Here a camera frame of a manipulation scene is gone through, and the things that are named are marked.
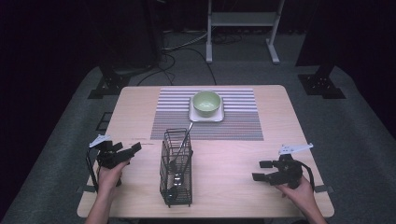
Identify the striped grey placemat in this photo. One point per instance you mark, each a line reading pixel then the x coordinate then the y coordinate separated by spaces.
pixel 236 121

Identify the white metal stand frame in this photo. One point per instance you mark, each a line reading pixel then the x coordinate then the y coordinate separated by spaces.
pixel 243 18

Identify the grey tape strip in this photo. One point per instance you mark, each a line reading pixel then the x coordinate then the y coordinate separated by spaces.
pixel 84 188
pixel 323 188

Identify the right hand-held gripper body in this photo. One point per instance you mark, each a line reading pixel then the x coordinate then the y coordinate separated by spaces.
pixel 288 172

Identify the white square plate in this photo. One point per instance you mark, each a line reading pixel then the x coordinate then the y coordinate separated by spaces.
pixel 196 117

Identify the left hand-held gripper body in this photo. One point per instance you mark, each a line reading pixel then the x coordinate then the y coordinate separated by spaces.
pixel 107 157

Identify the person's left hand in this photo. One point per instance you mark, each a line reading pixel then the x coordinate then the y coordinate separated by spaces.
pixel 109 180

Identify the person's right hand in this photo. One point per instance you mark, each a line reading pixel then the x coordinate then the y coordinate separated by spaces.
pixel 300 194

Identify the black stand base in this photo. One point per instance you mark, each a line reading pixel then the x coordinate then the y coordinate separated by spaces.
pixel 109 84
pixel 320 84

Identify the light green bowl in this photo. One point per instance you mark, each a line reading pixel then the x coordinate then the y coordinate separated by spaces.
pixel 206 104

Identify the black rectangular floor frame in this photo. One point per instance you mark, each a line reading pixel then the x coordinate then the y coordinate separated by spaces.
pixel 104 121

